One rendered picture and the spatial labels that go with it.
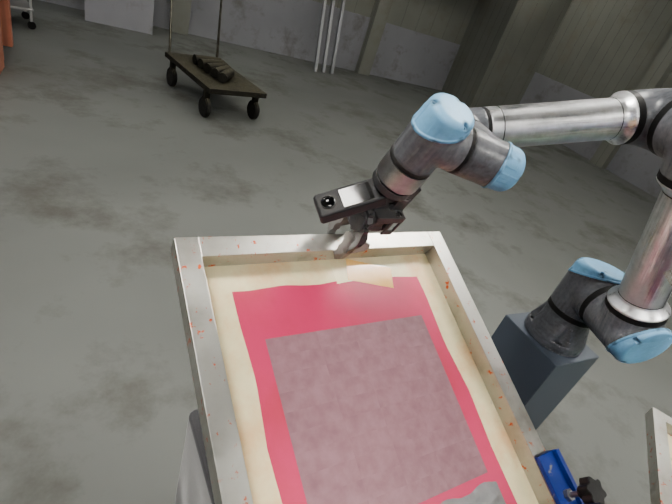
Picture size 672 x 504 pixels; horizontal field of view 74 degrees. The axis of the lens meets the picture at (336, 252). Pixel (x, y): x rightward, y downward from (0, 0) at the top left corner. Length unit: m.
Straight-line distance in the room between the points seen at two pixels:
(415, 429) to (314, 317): 0.26
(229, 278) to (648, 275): 0.78
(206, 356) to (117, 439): 1.52
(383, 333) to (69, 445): 1.58
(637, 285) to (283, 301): 0.69
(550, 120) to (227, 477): 0.75
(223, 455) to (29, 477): 1.53
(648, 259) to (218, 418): 0.81
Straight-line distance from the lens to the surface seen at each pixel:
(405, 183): 0.70
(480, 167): 0.70
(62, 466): 2.13
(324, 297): 0.83
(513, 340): 1.28
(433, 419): 0.86
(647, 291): 1.06
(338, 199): 0.73
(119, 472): 2.10
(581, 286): 1.19
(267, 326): 0.76
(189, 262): 0.73
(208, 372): 0.67
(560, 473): 0.97
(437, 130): 0.64
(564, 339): 1.25
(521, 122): 0.86
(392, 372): 0.84
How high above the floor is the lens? 1.82
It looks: 31 degrees down
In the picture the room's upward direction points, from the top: 20 degrees clockwise
